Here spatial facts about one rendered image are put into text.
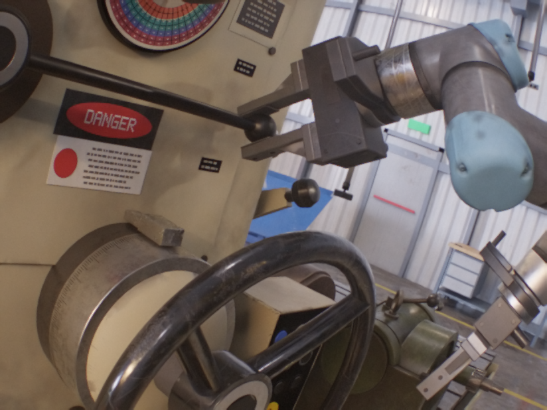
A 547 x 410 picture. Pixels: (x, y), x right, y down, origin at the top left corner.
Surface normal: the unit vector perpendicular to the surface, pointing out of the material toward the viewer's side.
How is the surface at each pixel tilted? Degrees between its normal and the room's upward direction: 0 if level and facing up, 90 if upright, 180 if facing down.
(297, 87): 90
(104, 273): 42
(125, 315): 72
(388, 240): 90
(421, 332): 28
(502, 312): 83
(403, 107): 140
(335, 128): 90
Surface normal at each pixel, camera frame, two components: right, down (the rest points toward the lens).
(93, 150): 0.76, 0.33
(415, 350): -0.29, -0.60
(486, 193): -0.17, 0.81
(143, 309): 0.61, -0.11
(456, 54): -0.69, -0.50
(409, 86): -0.44, 0.41
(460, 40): -0.51, -0.54
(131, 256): 0.05, -0.89
